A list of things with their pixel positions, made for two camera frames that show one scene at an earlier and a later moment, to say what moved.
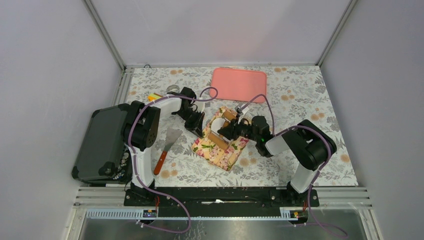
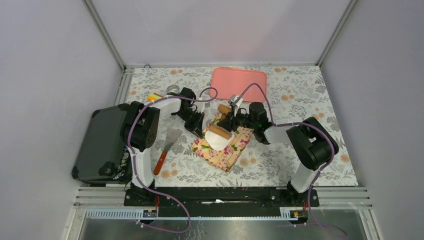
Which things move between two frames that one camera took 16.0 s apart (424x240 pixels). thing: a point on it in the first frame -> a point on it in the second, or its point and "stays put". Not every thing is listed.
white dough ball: x=216 y=123 -> x=216 y=141
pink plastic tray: x=237 y=85 stays put
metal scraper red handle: x=171 y=135 stays put
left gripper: x=196 y=127 stays put
